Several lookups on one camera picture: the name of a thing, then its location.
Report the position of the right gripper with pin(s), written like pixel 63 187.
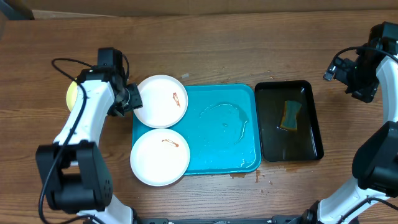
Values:
pixel 339 73

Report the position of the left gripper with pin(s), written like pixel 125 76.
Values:
pixel 137 102

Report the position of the white plate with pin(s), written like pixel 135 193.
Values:
pixel 160 157
pixel 164 101

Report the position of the light green plate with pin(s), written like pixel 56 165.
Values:
pixel 71 95

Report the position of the green yellow sponge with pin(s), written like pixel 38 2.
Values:
pixel 289 117

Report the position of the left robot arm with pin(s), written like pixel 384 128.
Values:
pixel 74 174

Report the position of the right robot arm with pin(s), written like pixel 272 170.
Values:
pixel 374 167

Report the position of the black water tray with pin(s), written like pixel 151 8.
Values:
pixel 304 144

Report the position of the teal plastic tray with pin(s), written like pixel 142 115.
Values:
pixel 220 127

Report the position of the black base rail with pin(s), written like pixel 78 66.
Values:
pixel 279 219

